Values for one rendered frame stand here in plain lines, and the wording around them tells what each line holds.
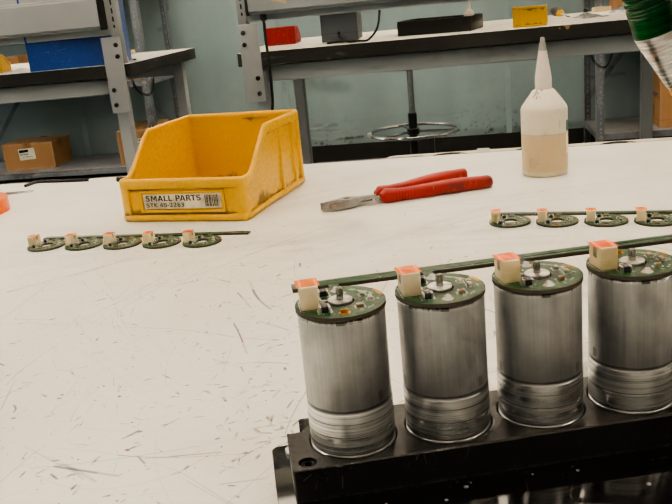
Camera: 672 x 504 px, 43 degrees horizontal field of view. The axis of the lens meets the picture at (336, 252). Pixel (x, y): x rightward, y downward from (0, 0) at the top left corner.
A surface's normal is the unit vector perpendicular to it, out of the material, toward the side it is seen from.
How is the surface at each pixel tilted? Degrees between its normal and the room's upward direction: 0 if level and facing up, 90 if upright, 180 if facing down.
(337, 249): 0
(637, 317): 90
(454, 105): 90
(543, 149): 84
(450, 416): 90
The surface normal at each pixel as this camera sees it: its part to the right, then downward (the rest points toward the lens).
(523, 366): -0.57, 0.29
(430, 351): -0.34, 0.30
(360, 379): 0.34, 0.24
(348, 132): -0.14, 0.30
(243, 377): -0.09, -0.95
